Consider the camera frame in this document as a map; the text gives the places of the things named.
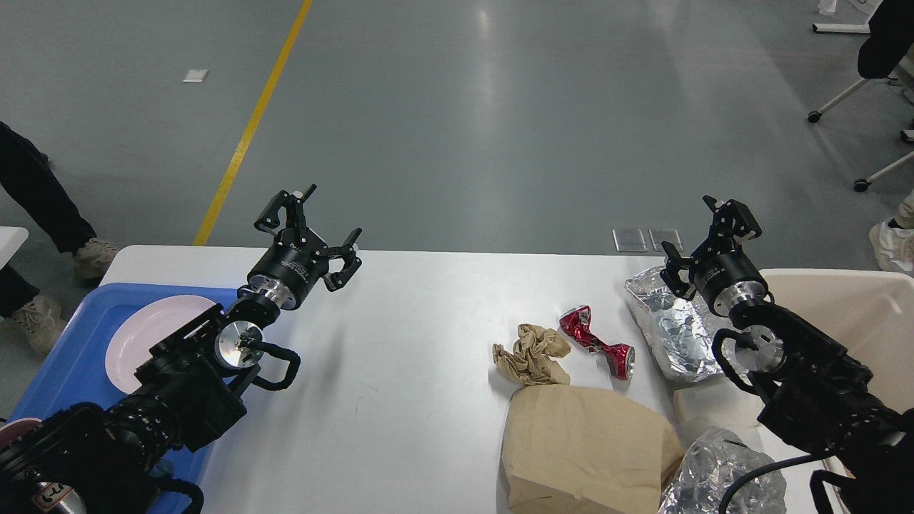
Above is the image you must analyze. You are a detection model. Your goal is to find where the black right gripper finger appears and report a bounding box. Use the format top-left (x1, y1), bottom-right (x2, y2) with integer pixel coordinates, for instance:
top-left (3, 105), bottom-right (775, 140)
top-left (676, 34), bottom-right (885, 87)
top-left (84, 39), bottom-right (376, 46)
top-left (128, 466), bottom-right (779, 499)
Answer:
top-left (660, 241), bottom-right (700, 301)
top-left (701, 195), bottom-right (763, 255)

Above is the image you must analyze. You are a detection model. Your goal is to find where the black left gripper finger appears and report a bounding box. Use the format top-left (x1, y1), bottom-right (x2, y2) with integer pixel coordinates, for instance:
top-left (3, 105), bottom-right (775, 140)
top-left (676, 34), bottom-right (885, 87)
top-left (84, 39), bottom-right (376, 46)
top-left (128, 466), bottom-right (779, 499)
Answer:
top-left (322, 228), bottom-right (363, 292)
top-left (253, 184), bottom-right (318, 247)

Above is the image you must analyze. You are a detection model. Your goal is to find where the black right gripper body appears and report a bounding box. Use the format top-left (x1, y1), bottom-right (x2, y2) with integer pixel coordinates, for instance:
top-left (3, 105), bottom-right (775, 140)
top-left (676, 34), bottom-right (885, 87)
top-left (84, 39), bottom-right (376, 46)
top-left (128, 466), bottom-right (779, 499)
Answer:
top-left (691, 248), bottom-right (768, 318)

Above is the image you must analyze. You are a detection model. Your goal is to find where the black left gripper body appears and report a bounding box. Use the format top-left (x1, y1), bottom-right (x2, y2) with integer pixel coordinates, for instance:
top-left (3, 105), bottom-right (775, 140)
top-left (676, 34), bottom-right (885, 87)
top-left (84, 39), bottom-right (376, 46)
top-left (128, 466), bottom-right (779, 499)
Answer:
top-left (238, 243), bottom-right (329, 311)

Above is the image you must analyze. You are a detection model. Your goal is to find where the pink plastic plate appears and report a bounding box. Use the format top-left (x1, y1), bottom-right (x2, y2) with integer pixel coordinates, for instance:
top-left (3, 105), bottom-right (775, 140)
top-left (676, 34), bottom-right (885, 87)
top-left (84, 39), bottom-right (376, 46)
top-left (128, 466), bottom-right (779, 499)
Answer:
top-left (104, 295), bottom-right (215, 394)

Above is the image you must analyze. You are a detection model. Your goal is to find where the dark teal mug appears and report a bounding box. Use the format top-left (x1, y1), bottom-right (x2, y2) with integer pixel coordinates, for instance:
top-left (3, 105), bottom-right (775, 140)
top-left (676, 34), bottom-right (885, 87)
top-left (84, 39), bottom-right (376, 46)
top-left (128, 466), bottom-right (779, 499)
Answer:
top-left (148, 460), bottom-right (174, 487)

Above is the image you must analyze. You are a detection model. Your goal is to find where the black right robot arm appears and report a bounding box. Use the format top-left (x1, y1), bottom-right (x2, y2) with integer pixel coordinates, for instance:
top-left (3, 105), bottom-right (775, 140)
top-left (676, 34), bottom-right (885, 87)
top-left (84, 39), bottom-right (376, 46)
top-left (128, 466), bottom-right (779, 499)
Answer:
top-left (660, 196), bottom-right (913, 513)

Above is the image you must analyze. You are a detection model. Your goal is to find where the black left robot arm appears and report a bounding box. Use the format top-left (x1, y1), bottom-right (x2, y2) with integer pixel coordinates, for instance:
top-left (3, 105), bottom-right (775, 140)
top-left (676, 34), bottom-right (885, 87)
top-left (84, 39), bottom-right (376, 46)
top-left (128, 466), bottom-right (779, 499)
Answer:
top-left (2, 185), bottom-right (362, 513)

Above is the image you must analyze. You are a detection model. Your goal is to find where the crushed red can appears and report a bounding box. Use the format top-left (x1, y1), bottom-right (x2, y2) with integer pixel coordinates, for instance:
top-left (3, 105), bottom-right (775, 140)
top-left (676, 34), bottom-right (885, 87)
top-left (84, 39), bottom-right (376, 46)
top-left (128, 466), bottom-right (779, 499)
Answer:
top-left (559, 305), bottom-right (636, 381)

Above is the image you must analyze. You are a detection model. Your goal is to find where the white crumpled tissue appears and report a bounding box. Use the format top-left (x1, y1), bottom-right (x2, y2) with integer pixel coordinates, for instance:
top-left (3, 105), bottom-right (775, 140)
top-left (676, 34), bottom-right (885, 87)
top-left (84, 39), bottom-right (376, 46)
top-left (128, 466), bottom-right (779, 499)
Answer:
top-left (672, 376), bottom-right (764, 450)

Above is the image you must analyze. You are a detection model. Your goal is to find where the beige plastic bin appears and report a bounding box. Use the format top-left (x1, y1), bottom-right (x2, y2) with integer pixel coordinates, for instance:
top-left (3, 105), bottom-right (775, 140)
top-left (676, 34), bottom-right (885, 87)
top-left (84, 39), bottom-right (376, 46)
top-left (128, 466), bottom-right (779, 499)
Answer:
top-left (751, 268), bottom-right (914, 486)

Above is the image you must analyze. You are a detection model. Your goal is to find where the person in beige trousers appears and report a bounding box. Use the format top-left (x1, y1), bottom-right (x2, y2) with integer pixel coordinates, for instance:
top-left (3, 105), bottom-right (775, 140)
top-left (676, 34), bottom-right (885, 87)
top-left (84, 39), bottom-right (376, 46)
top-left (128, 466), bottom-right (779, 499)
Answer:
top-left (868, 190), bottom-right (913, 277)

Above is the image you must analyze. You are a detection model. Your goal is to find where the crumpled brown paper ball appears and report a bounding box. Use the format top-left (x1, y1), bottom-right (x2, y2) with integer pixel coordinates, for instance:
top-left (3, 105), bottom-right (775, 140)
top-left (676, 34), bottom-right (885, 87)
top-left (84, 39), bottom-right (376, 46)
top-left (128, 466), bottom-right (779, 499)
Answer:
top-left (491, 324), bottom-right (571, 387)

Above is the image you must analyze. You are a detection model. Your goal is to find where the crumpled foil ball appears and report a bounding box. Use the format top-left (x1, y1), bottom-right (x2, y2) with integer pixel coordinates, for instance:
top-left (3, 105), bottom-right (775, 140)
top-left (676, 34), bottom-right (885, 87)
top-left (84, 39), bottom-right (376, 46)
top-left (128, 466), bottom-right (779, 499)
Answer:
top-left (658, 426), bottom-right (787, 513)

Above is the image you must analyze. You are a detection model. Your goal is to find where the brown paper bag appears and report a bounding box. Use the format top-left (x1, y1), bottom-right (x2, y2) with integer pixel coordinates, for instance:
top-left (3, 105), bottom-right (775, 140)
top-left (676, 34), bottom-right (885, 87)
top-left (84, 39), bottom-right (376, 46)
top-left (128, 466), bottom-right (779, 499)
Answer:
top-left (501, 385), bottom-right (683, 513)

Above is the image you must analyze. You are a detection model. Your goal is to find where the blue plastic tray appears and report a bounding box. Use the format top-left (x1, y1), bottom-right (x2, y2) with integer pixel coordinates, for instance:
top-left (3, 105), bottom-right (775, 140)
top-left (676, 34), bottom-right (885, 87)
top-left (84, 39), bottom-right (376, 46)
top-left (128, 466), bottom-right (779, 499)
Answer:
top-left (2, 283), bottom-right (257, 513)

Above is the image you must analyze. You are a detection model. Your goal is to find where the person in black trousers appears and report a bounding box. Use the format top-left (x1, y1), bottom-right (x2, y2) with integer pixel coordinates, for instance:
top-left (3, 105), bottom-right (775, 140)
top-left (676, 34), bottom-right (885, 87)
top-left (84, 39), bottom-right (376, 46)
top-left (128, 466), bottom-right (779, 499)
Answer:
top-left (1, 123), bottom-right (119, 356)

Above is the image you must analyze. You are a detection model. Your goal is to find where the pink mug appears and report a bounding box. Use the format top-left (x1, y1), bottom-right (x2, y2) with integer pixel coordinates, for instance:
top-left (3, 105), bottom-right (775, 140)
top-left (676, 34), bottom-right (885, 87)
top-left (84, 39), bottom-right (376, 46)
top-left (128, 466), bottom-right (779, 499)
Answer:
top-left (0, 418), bottom-right (41, 449)

